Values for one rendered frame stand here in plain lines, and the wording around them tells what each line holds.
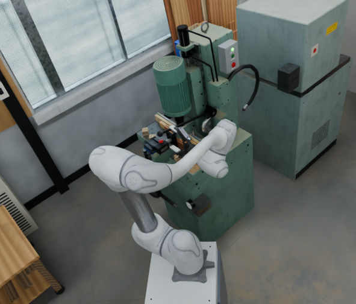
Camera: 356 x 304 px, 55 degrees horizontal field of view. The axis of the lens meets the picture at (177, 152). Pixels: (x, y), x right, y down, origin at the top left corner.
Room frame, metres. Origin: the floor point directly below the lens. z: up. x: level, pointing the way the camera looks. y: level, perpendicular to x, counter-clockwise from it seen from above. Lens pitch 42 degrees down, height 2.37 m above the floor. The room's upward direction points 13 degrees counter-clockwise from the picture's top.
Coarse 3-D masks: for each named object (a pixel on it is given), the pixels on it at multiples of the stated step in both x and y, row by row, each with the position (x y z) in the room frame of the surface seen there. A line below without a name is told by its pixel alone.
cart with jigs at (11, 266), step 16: (0, 208) 1.87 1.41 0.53; (0, 224) 1.71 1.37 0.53; (16, 224) 1.67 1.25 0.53; (0, 240) 1.56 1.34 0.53; (16, 240) 1.53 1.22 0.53; (0, 256) 1.43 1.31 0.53; (16, 256) 1.40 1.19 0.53; (32, 256) 1.37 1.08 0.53; (0, 272) 1.31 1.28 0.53; (16, 272) 1.28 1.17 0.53; (32, 272) 1.49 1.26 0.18; (48, 272) 1.37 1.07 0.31; (0, 288) 1.41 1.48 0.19; (16, 288) 1.38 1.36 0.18; (32, 288) 1.35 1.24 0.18; (64, 288) 1.39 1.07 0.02
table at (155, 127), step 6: (150, 126) 1.95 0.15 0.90; (156, 126) 1.94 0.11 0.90; (138, 132) 1.92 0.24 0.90; (150, 132) 1.89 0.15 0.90; (156, 132) 1.87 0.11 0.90; (144, 138) 1.84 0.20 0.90; (162, 138) 1.79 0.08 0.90; (168, 162) 1.58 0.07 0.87; (174, 162) 1.55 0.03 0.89; (186, 174) 1.46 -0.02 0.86; (192, 174) 1.40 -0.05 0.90; (198, 174) 1.42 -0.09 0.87
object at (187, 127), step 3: (186, 117) 1.78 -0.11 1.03; (186, 120) 1.75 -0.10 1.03; (189, 123) 1.71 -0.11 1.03; (192, 123) 1.72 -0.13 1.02; (183, 126) 1.70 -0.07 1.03; (186, 126) 1.70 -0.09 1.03; (189, 126) 1.71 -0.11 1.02; (186, 129) 1.69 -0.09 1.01; (189, 129) 1.71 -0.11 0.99; (192, 129) 1.72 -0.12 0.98; (174, 132) 1.70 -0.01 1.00; (186, 132) 1.69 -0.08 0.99; (189, 132) 1.70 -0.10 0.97; (177, 135) 1.68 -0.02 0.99; (180, 138) 1.67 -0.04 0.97
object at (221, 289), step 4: (220, 256) 1.05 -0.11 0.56; (220, 260) 1.02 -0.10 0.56; (220, 264) 1.00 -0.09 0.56; (220, 268) 0.97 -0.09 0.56; (220, 272) 0.95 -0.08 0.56; (220, 276) 0.93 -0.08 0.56; (220, 280) 0.90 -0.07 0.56; (224, 280) 1.03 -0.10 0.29; (220, 284) 0.88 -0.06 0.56; (224, 284) 1.01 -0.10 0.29; (220, 288) 0.86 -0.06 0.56; (224, 288) 0.98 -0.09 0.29; (220, 292) 0.84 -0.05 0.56; (224, 292) 0.96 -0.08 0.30; (220, 296) 0.82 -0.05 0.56; (224, 296) 0.93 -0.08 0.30; (220, 300) 0.80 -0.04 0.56; (224, 300) 0.90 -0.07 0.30
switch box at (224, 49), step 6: (228, 42) 1.77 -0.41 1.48; (234, 42) 1.75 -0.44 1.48; (222, 48) 1.73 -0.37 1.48; (228, 48) 1.72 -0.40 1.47; (234, 48) 1.74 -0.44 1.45; (222, 54) 1.73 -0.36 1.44; (228, 54) 1.72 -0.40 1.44; (234, 54) 1.74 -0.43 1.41; (222, 60) 1.73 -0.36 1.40; (228, 60) 1.72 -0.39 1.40; (234, 60) 1.74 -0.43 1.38; (222, 66) 1.74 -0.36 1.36; (228, 66) 1.72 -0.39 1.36; (228, 72) 1.71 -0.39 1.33
